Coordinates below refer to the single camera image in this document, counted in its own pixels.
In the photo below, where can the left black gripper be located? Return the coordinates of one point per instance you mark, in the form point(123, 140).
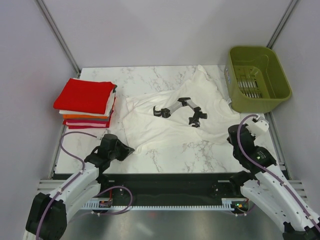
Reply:
point(125, 148)

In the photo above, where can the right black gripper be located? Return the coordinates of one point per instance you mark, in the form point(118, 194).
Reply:
point(252, 137)

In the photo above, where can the white t shirt robot print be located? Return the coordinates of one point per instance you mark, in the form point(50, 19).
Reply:
point(145, 131)

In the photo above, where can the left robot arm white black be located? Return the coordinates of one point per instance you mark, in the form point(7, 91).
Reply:
point(51, 212)

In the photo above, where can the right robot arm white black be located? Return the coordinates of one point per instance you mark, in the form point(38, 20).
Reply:
point(263, 183)

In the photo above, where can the pink red folded shirts bottom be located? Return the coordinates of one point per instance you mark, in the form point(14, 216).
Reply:
point(85, 124)

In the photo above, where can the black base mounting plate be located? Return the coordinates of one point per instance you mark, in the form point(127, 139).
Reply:
point(170, 188)

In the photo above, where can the olive green plastic basket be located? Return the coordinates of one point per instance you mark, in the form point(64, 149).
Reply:
point(255, 79)

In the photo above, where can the red folded t shirt top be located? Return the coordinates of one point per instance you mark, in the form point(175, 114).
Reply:
point(84, 96)

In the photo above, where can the orange folded t shirt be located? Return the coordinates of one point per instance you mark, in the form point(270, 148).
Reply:
point(86, 116)

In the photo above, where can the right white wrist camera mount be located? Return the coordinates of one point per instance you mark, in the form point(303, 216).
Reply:
point(259, 126)

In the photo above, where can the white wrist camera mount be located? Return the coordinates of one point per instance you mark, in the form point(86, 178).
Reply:
point(259, 126)
point(102, 134)

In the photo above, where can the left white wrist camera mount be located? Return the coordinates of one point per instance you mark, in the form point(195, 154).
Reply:
point(102, 134)

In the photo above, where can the white slotted cable duct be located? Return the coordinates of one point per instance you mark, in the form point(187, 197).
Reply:
point(224, 204)

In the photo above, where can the aluminium rail base frame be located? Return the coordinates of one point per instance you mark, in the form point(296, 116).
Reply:
point(49, 185)

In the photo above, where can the right aluminium frame post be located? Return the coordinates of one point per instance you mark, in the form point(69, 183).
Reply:
point(282, 23)

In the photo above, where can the aluminium frame post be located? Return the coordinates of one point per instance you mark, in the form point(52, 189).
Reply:
point(282, 23)
point(58, 35)

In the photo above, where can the left aluminium frame post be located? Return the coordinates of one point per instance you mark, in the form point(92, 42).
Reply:
point(58, 35)

